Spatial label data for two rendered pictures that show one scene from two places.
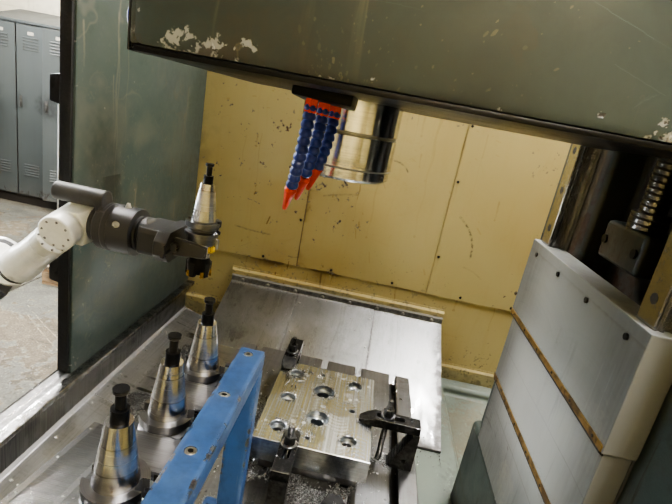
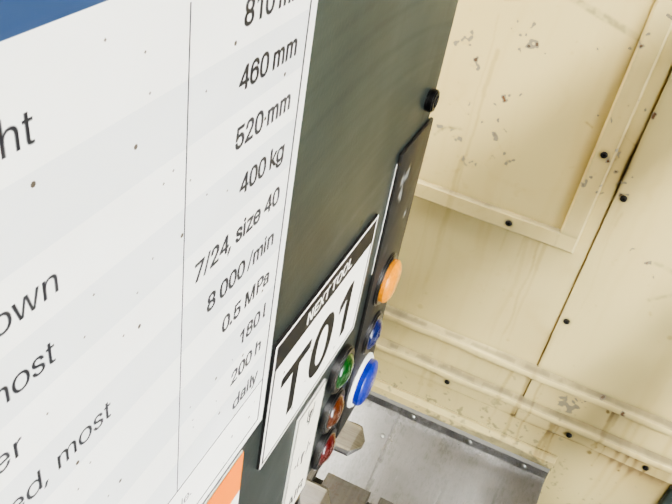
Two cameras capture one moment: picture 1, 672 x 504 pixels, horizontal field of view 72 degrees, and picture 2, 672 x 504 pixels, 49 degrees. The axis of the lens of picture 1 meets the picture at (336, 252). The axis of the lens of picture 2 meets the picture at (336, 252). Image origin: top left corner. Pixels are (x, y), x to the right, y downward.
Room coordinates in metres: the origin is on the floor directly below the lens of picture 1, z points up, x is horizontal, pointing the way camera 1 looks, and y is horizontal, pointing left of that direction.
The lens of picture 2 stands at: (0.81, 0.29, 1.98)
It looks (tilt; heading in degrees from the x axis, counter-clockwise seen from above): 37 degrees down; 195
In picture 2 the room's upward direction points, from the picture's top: 11 degrees clockwise
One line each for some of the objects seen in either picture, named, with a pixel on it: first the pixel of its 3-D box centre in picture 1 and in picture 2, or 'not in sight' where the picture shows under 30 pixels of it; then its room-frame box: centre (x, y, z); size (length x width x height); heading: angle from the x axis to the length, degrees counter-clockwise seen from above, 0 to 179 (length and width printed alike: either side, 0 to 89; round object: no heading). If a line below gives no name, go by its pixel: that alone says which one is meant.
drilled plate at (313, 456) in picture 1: (319, 413); not in sight; (0.88, -0.03, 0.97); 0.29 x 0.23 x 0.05; 177
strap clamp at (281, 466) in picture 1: (285, 462); not in sight; (0.70, 0.02, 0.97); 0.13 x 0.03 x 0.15; 177
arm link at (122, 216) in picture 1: (149, 233); not in sight; (0.81, 0.34, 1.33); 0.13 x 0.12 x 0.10; 177
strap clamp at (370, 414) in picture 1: (387, 431); not in sight; (0.85, -0.18, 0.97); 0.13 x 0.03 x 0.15; 87
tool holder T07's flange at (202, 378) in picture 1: (201, 371); not in sight; (0.58, 0.16, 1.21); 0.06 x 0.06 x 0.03
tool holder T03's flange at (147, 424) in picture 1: (166, 419); not in sight; (0.47, 0.16, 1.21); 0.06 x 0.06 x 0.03
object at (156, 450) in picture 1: (143, 450); not in sight; (0.41, 0.17, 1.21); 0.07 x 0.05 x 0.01; 87
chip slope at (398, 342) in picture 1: (319, 363); not in sight; (1.45, -0.02, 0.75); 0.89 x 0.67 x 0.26; 87
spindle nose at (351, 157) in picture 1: (347, 138); not in sight; (0.79, 0.02, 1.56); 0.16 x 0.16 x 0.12
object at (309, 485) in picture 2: not in sight; (301, 497); (0.30, 0.17, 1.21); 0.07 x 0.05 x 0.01; 87
